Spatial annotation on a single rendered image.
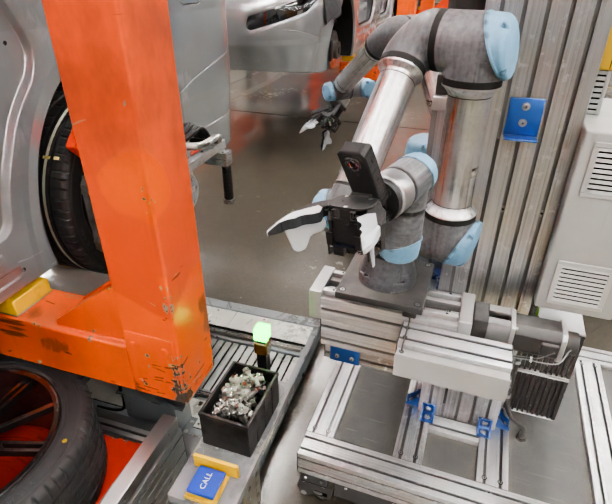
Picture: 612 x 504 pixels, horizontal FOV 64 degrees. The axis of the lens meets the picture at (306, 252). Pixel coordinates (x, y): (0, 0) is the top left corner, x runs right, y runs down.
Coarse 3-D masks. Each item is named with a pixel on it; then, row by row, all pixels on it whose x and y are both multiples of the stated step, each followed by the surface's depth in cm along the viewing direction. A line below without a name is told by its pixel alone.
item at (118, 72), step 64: (64, 0) 85; (128, 0) 85; (64, 64) 91; (128, 64) 88; (128, 128) 94; (128, 192) 102; (128, 256) 111; (192, 256) 121; (128, 320) 122; (192, 320) 126; (192, 384) 132
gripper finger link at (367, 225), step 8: (360, 216) 66; (368, 216) 66; (360, 224) 65; (368, 224) 64; (376, 224) 64; (360, 232) 63; (368, 232) 62; (376, 232) 62; (360, 240) 60; (368, 240) 61; (376, 240) 62; (368, 248) 60
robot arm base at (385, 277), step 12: (360, 264) 130; (384, 264) 122; (396, 264) 122; (408, 264) 124; (360, 276) 128; (372, 276) 124; (384, 276) 123; (396, 276) 123; (408, 276) 124; (372, 288) 125; (384, 288) 124; (396, 288) 124; (408, 288) 125
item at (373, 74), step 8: (400, 0) 442; (408, 0) 440; (416, 0) 446; (400, 8) 445; (408, 8) 443; (416, 8) 455; (344, 56) 482; (352, 56) 480; (344, 64) 485; (376, 64) 475; (368, 72) 481; (376, 72) 479; (376, 80) 483
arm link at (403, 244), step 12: (408, 216) 85; (420, 216) 86; (396, 228) 86; (408, 228) 86; (420, 228) 87; (396, 240) 87; (408, 240) 87; (420, 240) 89; (384, 252) 90; (396, 252) 89; (408, 252) 89
